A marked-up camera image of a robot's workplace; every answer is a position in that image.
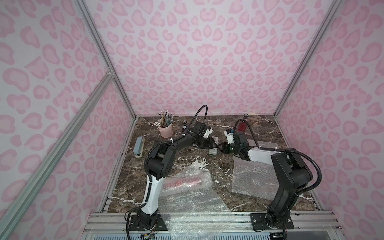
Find purple bottle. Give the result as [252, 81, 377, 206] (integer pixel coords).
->
[182, 120, 188, 133]

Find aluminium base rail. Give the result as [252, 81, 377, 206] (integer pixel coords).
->
[81, 211, 346, 240]

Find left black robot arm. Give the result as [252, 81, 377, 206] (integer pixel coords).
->
[125, 105, 215, 235]

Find grey stapler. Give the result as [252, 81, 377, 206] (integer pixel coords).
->
[133, 136, 145, 158]

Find bubble wrap sheet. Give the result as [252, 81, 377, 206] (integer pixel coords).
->
[159, 162, 235, 240]
[232, 140, 279, 201]

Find pink pencil cup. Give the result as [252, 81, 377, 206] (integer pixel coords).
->
[156, 119, 174, 139]

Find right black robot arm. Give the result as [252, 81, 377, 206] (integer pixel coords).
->
[218, 128, 322, 240]

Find white tape dispenser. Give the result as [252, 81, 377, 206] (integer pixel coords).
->
[209, 137, 219, 155]

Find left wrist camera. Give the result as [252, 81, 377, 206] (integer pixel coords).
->
[203, 127, 213, 139]

